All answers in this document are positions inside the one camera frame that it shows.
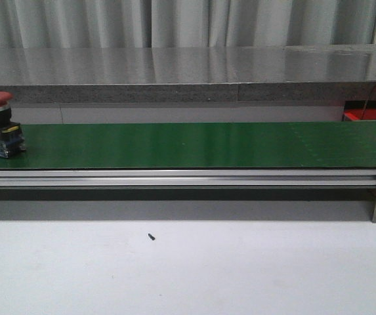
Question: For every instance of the red mushroom push button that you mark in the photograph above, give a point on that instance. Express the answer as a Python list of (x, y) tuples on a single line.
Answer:
[(11, 135)]

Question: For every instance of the green conveyor belt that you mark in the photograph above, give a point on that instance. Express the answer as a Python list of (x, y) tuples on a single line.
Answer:
[(197, 145)]

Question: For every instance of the red plastic tray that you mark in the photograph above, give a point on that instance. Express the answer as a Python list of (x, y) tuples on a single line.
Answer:
[(356, 110)]

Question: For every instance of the grey stone counter shelf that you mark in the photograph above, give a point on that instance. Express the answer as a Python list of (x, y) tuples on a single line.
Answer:
[(218, 74)]

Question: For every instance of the grey pleated curtain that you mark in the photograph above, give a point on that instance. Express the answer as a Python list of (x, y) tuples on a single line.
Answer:
[(106, 24)]

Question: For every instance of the aluminium conveyor side rail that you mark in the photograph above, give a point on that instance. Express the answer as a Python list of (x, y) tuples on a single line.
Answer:
[(207, 177)]

